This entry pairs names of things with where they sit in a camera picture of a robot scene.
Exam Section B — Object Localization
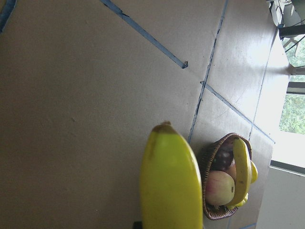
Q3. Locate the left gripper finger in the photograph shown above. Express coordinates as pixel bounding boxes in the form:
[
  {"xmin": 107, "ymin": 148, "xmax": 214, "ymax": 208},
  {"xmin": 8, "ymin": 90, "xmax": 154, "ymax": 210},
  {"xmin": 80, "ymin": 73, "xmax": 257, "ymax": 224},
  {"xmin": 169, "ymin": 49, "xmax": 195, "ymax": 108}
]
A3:
[{"xmin": 132, "ymin": 221, "xmax": 143, "ymax": 229}]

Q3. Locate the yellow banana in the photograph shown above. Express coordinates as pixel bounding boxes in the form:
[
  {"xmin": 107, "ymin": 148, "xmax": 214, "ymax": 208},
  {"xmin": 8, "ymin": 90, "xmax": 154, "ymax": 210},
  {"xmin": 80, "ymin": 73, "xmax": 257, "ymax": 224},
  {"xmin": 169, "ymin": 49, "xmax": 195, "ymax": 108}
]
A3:
[
  {"xmin": 227, "ymin": 137, "xmax": 252, "ymax": 206},
  {"xmin": 140, "ymin": 122, "xmax": 203, "ymax": 229}
]

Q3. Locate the brown wicker basket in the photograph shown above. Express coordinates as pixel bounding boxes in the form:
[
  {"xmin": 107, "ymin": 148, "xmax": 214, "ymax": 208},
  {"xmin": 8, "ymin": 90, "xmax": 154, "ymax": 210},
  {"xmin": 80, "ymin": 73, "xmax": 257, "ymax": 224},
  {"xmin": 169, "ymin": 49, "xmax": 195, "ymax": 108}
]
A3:
[{"xmin": 199, "ymin": 133, "xmax": 257, "ymax": 220}]

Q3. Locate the dark purple plum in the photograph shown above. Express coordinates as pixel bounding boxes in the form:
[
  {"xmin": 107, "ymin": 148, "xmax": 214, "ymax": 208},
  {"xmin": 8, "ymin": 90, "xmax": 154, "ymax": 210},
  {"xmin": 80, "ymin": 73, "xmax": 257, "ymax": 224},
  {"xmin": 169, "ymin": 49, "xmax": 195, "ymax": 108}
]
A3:
[{"xmin": 211, "ymin": 146, "xmax": 234, "ymax": 171}]

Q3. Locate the yellow lemon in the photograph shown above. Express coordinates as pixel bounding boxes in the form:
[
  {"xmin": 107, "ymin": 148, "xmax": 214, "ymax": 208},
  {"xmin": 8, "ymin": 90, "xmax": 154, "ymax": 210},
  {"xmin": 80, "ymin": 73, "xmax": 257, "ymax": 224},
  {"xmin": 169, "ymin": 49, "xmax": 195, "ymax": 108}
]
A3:
[{"xmin": 251, "ymin": 161, "xmax": 258, "ymax": 184}]

